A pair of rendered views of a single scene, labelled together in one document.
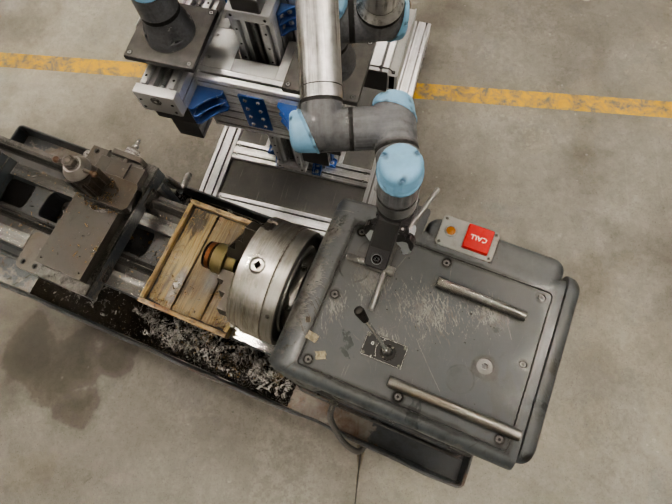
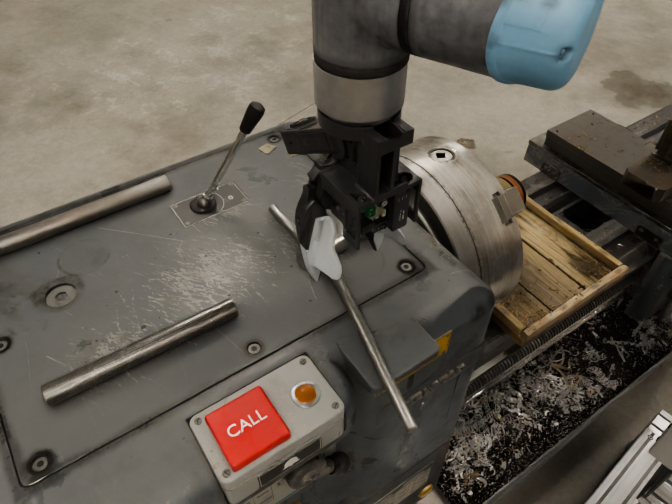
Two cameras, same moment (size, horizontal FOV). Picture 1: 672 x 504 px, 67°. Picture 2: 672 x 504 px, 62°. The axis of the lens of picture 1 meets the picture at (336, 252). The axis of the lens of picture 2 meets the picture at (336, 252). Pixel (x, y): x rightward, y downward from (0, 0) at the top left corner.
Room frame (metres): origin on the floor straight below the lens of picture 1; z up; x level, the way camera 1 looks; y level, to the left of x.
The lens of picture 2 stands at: (0.52, -0.51, 1.75)
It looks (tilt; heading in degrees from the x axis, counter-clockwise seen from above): 46 degrees down; 114
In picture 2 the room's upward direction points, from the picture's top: straight up
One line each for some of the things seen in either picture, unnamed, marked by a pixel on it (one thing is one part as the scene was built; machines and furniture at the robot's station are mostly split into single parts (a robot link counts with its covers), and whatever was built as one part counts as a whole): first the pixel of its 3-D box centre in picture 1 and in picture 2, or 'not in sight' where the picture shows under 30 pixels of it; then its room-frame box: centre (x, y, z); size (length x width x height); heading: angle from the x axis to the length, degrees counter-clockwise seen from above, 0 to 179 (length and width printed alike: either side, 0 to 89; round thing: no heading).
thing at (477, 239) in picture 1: (477, 240); (247, 428); (0.35, -0.32, 1.26); 0.06 x 0.06 x 0.02; 58
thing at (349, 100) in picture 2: (395, 197); (362, 80); (0.38, -0.12, 1.52); 0.08 x 0.08 x 0.05
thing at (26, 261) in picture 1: (89, 217); (638, 176); (0.77, 0.76, 0.90); 0.47 x 0.30 x 0.06; 148
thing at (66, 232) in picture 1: (96, 211); (640, 169); (0.76, 0.71, 0.95); 0.43 x 0.17 x 0.05; 148
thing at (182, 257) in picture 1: (209, 266); (510, 251); (0.54, 0.39, 0.89); 0.36 x 0.30 x 0.04; 148
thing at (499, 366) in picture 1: (419, 330); (225, 361); (0.20, -0.17, 1.06); 0.59 x 0.48 x 0.39; 58
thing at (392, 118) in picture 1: (385, 126); (509, 5); (0.48, -0.12, 1.59); 0.11 x 0.11 x 0.08; 82
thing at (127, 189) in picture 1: (107, 191); (665, 171); (0.79, 0.66, 0.99); 0.20 x 0.10 x 0.05; 58
